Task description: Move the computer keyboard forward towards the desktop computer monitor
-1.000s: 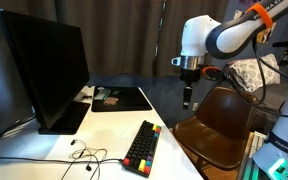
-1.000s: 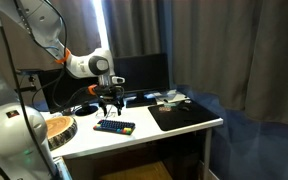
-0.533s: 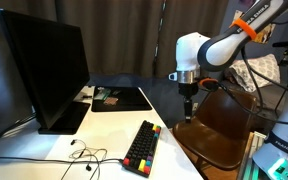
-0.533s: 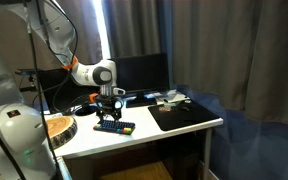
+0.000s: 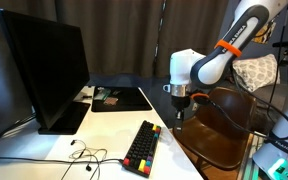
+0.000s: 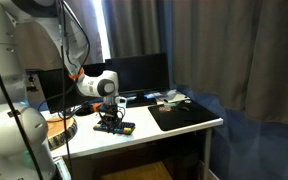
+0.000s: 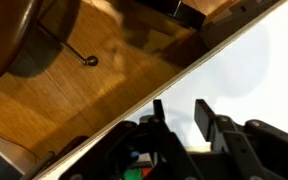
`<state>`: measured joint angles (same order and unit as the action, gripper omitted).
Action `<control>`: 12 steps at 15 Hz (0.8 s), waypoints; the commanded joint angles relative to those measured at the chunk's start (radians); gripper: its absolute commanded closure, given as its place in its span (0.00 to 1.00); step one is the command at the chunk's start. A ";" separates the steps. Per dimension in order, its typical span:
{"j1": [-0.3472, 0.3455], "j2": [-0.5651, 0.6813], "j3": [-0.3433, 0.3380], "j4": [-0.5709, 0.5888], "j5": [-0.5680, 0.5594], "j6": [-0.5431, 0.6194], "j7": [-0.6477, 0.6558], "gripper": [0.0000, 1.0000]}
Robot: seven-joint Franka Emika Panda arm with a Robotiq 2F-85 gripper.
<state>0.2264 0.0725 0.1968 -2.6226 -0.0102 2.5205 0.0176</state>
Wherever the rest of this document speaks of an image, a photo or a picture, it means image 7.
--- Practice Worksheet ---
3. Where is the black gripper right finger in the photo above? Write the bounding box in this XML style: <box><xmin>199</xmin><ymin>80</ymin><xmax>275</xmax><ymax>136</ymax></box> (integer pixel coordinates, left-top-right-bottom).
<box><xmin>194</xmin><ymin>98</ymin><xmax>276</xmax><ymax>180</ymax></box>

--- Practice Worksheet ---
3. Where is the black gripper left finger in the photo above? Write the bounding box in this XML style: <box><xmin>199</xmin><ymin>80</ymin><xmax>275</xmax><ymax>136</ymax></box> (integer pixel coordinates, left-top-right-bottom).
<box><xmin>137</xmin><ymin>98</ymin><xmax>202</xmax><ymax>180</ymax></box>

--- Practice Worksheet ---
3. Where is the black box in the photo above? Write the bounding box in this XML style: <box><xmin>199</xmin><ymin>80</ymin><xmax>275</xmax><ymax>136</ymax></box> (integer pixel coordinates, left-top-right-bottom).
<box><xmin>133</xmin><ymin>0</ymin><xmax>208</xmax><ymax>32</ymax></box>

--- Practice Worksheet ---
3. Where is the brown chair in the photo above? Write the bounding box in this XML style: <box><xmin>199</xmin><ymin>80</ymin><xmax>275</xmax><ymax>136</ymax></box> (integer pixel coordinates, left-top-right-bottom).
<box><xmin>0</xmin><ymin>0</ymin><xmax>100</xmax><ymax>90</ymax></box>

